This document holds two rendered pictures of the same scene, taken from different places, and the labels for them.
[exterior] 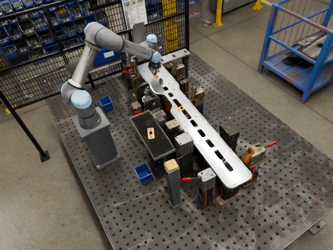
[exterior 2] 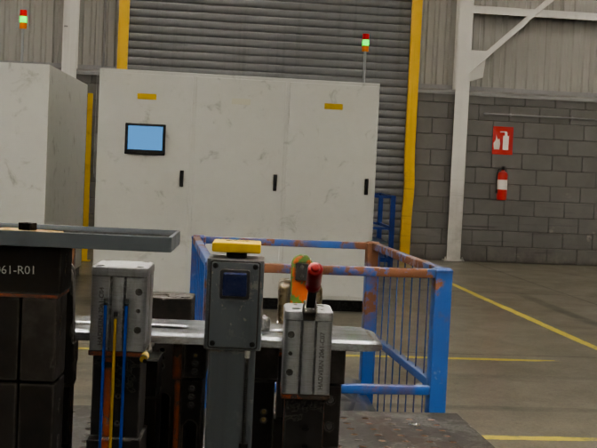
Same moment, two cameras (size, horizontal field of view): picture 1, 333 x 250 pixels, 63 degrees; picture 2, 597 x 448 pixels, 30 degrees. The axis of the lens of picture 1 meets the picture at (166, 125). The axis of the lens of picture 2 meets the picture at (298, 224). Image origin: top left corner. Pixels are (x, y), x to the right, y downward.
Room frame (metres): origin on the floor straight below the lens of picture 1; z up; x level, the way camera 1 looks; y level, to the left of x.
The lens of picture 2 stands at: (0.28, 1.27, 1.26)
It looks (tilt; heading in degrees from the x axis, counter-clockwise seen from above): 3 degrees down; 290
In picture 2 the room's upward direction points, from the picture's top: 3 degrees clockwise
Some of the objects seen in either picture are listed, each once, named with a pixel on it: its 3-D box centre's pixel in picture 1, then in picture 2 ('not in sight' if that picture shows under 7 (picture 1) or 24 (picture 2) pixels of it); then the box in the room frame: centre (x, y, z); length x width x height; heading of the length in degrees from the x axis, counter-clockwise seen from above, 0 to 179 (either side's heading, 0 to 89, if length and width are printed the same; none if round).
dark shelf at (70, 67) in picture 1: (114, 55); not in sight; (2.17, 0.40, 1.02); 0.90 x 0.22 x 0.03; 112
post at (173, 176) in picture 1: (173, 185); (228, 431); (0.83, 0.00, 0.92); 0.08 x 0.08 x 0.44; 22
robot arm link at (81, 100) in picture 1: (82, 102); not in sight; (1.29, 0.51, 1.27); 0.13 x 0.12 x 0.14; 37
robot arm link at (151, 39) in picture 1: (151, 42); not in sight; (1.81, 0.04, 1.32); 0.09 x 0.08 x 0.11; 127
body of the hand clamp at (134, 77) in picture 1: (138, 93); not in sight; (1.78, 0.20, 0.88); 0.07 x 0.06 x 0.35; 112
